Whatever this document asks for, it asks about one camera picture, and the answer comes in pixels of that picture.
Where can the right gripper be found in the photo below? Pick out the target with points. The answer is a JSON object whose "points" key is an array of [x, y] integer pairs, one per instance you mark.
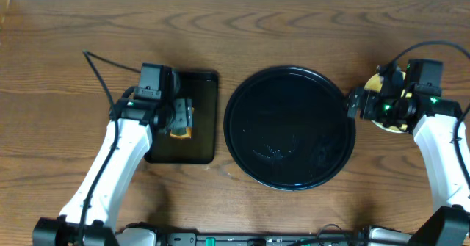
{"points": [[368, 111]]}

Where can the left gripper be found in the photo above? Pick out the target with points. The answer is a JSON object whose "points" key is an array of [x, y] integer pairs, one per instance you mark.
{"points": [[174, 106]]}

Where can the green and orange sponge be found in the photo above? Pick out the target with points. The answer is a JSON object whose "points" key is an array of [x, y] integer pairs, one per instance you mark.
{"points": [[181, 132]]}

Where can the yellow plate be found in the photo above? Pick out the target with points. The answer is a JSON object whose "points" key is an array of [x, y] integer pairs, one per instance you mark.
{"points": [[375, 83]]}

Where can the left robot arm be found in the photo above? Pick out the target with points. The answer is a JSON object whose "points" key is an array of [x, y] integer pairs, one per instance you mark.
{"points": [[90, 217]]}

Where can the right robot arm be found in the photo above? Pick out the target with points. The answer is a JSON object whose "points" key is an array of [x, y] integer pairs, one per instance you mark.
{"points": [[410, 101]]}

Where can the black rectangular tray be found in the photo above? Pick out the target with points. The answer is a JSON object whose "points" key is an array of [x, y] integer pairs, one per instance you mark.
{"points": [[202, 88]]}

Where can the black round tray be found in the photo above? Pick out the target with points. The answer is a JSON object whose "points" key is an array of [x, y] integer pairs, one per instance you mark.
{"points": [[287, 128]]}

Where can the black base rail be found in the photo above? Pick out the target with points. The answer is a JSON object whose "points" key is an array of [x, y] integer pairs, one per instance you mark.
{"points": [[257, 239]]}

